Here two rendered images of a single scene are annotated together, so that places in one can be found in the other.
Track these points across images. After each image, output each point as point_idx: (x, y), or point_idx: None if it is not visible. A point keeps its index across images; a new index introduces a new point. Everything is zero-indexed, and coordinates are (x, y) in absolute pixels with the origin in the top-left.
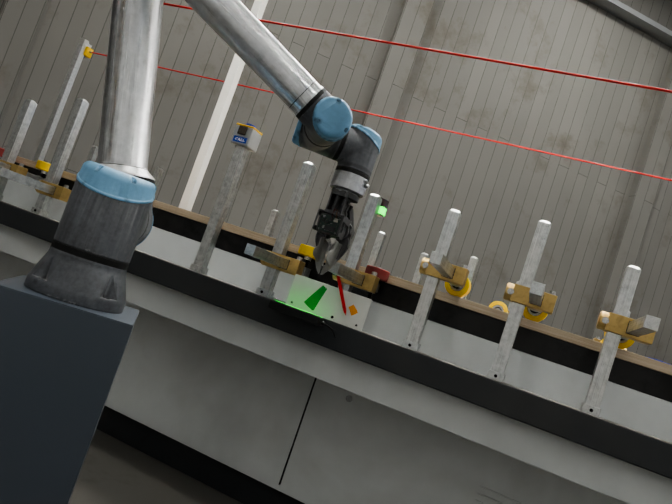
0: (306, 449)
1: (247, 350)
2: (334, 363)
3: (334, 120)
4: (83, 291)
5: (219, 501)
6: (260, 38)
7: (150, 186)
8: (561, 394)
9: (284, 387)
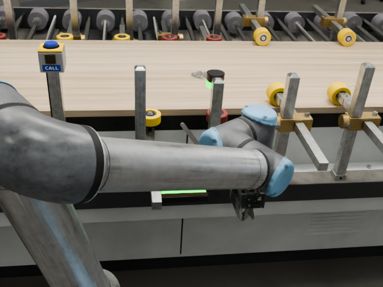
0: (192, 230)
1: None
2: (218, 205)
3: (284, 183)
4: None
5: (145, 281)
6: (215, 175)
7: None
8: (361, 143)
9: None
